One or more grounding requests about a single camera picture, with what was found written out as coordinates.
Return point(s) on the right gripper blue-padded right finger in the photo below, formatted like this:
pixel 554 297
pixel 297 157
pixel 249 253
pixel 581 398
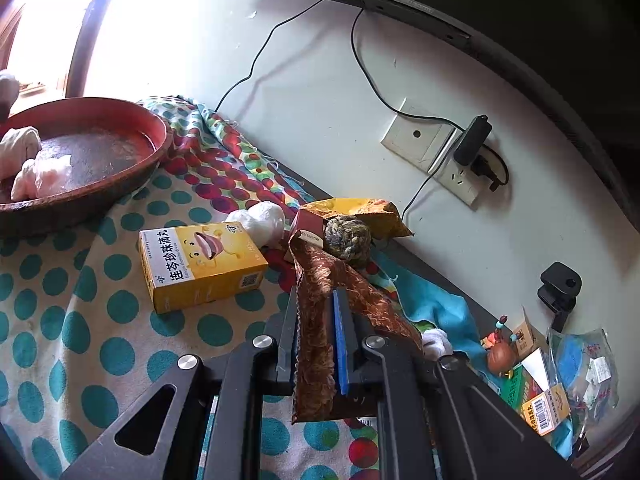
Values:
pixel 346 343

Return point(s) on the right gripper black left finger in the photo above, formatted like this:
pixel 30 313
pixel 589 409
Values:
pixel 285 368

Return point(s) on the brown foil snack packet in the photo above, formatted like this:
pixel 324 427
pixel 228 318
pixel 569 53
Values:
pixel 317 274

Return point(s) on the woven rope ball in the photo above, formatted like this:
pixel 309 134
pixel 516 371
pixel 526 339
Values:
pixel 349 239

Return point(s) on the small red box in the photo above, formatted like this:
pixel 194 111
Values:
pixel 309 227

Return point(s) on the yellow medicine box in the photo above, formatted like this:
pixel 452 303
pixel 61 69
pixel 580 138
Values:
pixel 185 266

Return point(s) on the clear plastic wrap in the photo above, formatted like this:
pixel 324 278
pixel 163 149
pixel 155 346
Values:
pixel 40 178

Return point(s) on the white cloth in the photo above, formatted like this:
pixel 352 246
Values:
pixel 17 145

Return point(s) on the blue towel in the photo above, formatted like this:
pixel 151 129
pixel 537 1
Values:
pixel 424 301

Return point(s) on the white sock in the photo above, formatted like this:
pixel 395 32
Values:
pixel 435 344

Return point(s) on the yellow foil snack packet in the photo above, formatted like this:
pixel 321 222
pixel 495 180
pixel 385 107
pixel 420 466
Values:
pixel 381 216

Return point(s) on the brown figurine toy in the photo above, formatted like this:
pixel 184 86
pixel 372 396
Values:
pixel 500 349

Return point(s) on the polka dot cloth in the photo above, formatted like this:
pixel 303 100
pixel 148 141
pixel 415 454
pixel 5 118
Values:
pixel 80 339

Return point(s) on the barcode small box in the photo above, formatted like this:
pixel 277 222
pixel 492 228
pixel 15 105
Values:
pixel 546 411

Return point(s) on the black webcam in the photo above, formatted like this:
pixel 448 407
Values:
pixel 559 290

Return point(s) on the clear plastic bag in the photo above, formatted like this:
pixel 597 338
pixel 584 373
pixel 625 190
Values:
pixel 586 368

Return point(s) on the black power adapter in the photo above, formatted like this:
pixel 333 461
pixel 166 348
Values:
pixel 472 140

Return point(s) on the red round tray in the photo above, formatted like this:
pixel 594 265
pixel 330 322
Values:
pixel 114 147

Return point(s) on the white wall socket plate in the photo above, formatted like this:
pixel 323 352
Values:
pixel 429 146

